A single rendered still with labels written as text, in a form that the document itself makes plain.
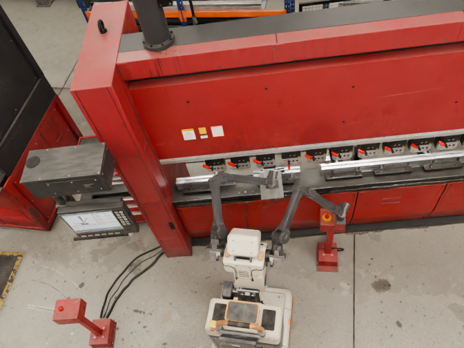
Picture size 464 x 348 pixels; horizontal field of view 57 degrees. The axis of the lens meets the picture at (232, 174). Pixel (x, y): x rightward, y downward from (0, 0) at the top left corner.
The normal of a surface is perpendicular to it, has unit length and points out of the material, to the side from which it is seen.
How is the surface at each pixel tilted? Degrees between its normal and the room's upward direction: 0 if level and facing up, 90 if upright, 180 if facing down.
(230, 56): 90
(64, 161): 1
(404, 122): 90
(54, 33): 0
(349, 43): 90
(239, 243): 48
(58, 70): 0
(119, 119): 90
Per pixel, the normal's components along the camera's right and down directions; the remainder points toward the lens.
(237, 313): -0.12, -0.57
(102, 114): 0.04, 0.81
